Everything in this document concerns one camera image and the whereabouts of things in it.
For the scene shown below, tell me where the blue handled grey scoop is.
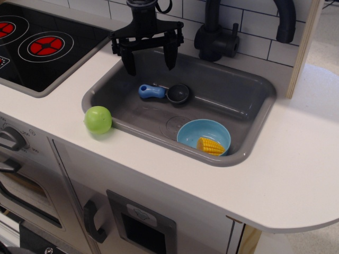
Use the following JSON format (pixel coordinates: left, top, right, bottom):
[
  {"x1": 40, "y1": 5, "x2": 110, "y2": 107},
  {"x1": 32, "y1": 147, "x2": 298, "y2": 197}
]
[{"x1": 138, "y1": 84, "x2": 190, "y2": 104}]

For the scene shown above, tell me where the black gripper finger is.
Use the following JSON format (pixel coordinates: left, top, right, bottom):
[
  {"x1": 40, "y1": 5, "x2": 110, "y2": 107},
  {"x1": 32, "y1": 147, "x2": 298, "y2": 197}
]
[
  {"x1": 163, "y1": 31, "x2": 178, "y2": 70},
  {"x1": 120, "y1": 46, "x2": 136, "y2": 76}
]

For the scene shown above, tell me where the green toy apple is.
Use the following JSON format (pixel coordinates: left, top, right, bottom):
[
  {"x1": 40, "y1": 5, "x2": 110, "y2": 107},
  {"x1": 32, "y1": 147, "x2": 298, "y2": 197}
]
[{"x1": 84, "y1": 106, "x2": 112, "y2": 134}]

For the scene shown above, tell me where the grey plastic sink basin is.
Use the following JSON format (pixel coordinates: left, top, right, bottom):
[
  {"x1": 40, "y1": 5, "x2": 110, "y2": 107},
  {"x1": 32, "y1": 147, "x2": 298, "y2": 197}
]
[{"x1": 82, "y1": 49, "x2": 276, "y2": 167}]

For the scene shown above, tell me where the grey oven knob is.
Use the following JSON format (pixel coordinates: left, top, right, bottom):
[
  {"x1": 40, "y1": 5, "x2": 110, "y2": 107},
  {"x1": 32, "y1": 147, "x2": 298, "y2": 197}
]
[{"x1": 1, "y1": 126, "x2": 30, "y2": 151}]

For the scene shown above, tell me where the toy oven door window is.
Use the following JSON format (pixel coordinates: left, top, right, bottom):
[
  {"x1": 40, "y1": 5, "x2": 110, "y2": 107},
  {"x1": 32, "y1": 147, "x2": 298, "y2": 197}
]
[{"x1": 1, "y1": 173, "x2": 62, "y2": 229}]

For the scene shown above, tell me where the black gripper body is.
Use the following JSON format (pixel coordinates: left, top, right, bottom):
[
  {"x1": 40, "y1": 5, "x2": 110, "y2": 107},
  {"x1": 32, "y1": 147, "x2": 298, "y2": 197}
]
[{"x1": 109, "y1": 10, "x2": 184, "y2": 56}]

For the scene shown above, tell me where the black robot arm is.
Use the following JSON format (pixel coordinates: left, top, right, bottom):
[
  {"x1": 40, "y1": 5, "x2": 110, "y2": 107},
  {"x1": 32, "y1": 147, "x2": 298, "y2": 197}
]
[{"x1": 109, "y1": 1, "x2": 184, "y2": 76}]

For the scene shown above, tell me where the dark grey toy faucet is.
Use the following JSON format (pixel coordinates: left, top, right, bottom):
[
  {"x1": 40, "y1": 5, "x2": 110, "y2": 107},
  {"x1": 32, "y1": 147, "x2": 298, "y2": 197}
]
[{"x1": 194, "y1": 0, "x2": 296, "y2": 62}]

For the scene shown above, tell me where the dark grey cabinet handle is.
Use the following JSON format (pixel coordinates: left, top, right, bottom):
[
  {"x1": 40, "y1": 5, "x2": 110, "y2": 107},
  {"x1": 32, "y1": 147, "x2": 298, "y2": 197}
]
[{"x1": 83, "y1": 200, "x2": 107, "y2": 243}]

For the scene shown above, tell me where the grey oven door handle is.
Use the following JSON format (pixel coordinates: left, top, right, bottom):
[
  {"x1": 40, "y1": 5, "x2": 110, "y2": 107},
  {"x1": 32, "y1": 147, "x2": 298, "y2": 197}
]
[{"x1": 1, "y1": 155, "x2": 22, "y2": 173}]

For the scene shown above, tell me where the black toy stovetop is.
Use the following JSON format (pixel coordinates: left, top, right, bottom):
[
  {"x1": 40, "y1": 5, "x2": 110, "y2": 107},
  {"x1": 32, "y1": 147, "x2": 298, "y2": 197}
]
[{"x1": 1, "y1": 2, "x2": 109, "y2": 98}]

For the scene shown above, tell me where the yellow toy corn cob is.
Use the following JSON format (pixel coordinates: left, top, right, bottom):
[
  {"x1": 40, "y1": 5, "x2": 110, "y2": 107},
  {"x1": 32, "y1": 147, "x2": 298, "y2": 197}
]
[{"x1": 196, "y1": 137, "x2": 226, "y2": 156}]

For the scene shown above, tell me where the light blue plastic bowl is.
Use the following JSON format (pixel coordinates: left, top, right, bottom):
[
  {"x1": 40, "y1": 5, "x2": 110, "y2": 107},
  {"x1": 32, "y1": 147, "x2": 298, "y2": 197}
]
[{"x1": 176, "y1": 119, "x2": 231, "y2": 157}]

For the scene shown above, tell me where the light wooden side post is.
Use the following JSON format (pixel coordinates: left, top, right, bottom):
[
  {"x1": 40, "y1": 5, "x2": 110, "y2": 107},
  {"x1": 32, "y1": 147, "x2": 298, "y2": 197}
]
[{"x1": 285, "y1": 0, "x2": 324, "y2": 99}]

